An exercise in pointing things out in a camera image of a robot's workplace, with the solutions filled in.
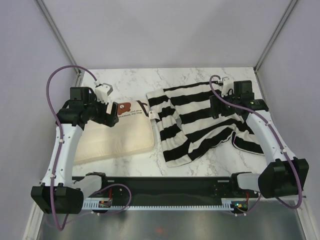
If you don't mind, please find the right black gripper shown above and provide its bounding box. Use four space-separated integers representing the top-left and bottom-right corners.
209 89 240 120

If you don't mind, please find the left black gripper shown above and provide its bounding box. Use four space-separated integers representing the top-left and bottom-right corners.
84 93 119 128

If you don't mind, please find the cream pillow with bear print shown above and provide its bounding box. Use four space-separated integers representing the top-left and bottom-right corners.
74 99 155 165

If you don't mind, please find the black white striped pillowcase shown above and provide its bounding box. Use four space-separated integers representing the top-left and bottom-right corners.
146 82 264 168

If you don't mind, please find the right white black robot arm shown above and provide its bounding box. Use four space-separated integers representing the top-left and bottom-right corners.
209 75 309 199

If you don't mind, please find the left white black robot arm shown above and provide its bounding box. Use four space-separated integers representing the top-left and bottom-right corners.
30 83 119 214

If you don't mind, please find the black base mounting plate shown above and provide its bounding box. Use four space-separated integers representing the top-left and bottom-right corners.
71 174 260 207

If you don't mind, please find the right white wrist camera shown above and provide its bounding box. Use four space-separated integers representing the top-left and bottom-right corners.
217 76 234 98

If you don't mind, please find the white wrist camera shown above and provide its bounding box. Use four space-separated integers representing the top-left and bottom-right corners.
217 76 234 98
94 82 113 104

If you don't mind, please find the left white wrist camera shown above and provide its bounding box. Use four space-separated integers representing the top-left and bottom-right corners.
94 82 113 104

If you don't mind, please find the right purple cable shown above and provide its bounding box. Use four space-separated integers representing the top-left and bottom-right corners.
208 74 304 218

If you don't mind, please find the purple cable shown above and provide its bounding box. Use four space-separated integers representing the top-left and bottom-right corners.
208 74 304 218
46 64 132 231

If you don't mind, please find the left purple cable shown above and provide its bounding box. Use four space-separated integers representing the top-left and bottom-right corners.
46 64 132 231

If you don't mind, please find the left aluminium frame post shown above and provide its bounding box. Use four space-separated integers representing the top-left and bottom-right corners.
34 0 83 87

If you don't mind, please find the aluminium frame post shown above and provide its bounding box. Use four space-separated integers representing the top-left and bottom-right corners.
34 0 83 87
253 0 300 74

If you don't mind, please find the white slotted cable duct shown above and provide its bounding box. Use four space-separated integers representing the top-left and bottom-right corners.
82 197 249 212

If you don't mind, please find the right aluminium frame post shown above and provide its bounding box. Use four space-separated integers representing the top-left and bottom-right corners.
253 0 300 74

